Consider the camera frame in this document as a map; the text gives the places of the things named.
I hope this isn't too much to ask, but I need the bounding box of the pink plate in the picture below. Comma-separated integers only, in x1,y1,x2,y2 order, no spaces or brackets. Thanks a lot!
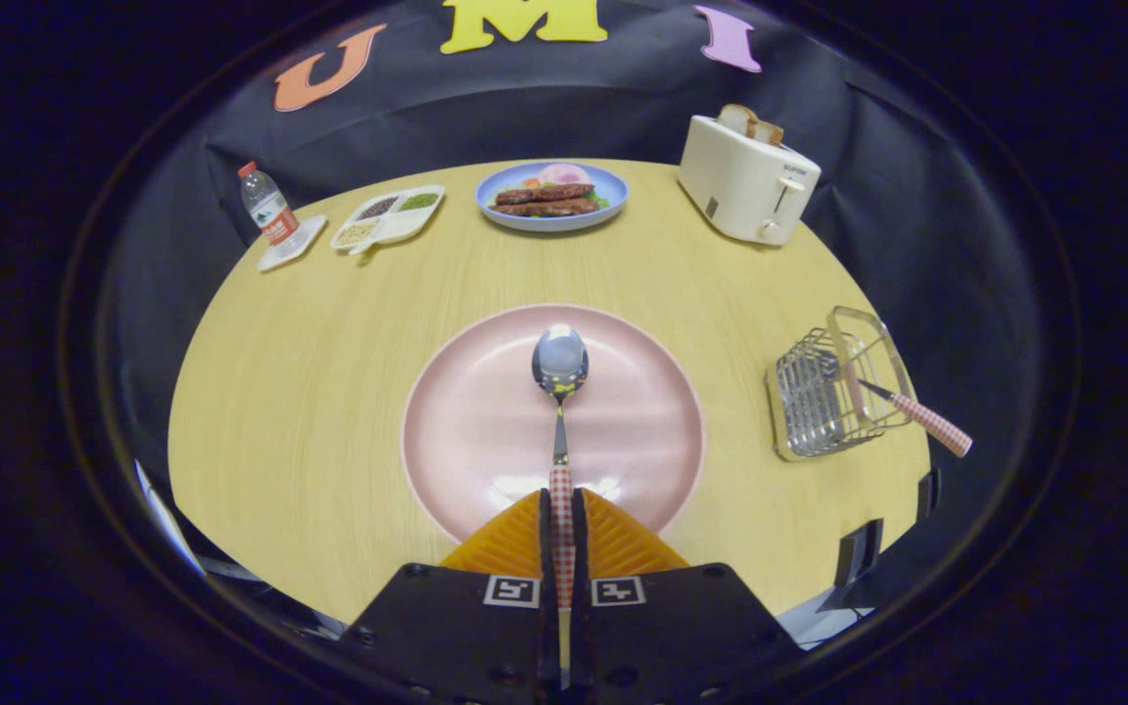
401,304,706,544

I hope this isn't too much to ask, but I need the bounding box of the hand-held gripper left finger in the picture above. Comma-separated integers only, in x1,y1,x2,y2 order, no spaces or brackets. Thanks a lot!
344,488,561,705

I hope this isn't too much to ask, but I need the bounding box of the brown meat strip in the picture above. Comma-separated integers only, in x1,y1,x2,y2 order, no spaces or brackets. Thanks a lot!
493,183,595,206
492,198,601,217

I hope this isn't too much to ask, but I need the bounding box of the fork with checked handle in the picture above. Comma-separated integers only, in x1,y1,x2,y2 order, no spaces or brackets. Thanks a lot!
819,351,973,458

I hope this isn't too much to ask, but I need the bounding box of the clear cutlery basket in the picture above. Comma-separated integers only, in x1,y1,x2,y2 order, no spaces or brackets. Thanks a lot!
766,305,915,461

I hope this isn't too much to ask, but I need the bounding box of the water bottle red label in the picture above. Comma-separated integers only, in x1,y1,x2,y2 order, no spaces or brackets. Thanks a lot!
238,162,303,246

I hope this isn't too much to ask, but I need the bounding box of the white divided condiment tray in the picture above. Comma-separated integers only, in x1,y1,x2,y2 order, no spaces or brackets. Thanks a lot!
331,185,447,258

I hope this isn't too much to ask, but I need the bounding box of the white toaster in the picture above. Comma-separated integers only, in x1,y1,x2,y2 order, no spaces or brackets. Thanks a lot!
678,115,822,246

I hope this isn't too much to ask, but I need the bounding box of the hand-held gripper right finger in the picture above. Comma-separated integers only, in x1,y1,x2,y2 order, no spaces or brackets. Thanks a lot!
570,488,805,705

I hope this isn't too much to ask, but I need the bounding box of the blue plate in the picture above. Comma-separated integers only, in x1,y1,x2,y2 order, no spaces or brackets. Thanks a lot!
475,162,629,233

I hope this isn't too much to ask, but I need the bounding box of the spoon with checked handle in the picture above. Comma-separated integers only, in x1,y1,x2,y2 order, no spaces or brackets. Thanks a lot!
531,324,590,608

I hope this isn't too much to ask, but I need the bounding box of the white square coaster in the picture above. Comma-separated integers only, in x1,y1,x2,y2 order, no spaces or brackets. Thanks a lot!
258,214,328,272

